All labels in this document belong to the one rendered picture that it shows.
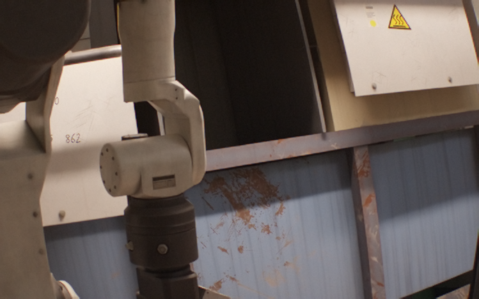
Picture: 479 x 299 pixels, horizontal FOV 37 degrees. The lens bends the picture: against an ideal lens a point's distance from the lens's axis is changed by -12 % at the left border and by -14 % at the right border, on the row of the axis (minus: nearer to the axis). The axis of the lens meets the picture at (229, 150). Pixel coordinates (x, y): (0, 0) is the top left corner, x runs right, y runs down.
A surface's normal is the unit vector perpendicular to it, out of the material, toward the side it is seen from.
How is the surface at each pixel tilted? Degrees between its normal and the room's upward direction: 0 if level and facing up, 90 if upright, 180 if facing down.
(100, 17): 90
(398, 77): 90
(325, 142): 90
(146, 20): 101
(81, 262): 90
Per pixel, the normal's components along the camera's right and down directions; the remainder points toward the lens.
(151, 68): 0.25, 0.11
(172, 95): 0.52, 0.07
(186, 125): -0.85, 0.12
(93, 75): 0.37, -0.11
